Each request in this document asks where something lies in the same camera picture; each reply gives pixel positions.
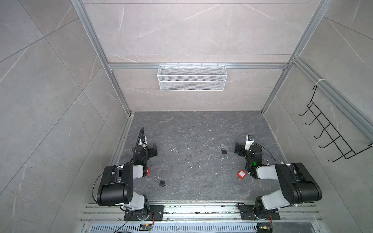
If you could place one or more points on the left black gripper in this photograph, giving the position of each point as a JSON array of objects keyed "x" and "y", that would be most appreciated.
[{"x": 153, "y": 150}]

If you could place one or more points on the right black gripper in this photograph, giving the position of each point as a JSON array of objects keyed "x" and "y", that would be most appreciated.
[{"x": 240, "y": 148}]

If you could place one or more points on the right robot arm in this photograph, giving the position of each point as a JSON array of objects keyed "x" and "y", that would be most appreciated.
[{"x": 297, "y": 186}]

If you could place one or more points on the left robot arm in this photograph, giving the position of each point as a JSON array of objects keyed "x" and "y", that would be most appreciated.
[{"x": 115, "y": 185}]

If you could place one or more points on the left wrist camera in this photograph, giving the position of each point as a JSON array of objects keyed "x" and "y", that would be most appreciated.
[{"x": 143, "y": 142}]

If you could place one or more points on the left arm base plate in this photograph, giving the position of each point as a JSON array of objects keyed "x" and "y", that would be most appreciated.
[{"x": 152, "y": 212}]

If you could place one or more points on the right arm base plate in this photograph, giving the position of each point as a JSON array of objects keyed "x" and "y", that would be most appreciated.
[{"x": 253, "y": 212}]

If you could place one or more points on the white wire mesh basket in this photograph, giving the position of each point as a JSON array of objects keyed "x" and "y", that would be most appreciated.
[{"x": 173, "y": 78}]

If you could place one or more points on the aluminium mounting rail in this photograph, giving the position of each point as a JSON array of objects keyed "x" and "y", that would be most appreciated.
[{"x": 202, "y": 212}]

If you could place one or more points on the white slotted cable duct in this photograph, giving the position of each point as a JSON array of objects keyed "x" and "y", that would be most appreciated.
[{"x": 204, "y": 228}]

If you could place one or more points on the black wire hook rack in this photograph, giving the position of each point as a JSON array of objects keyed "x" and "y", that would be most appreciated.
[{"x": 333, "y": 134}]

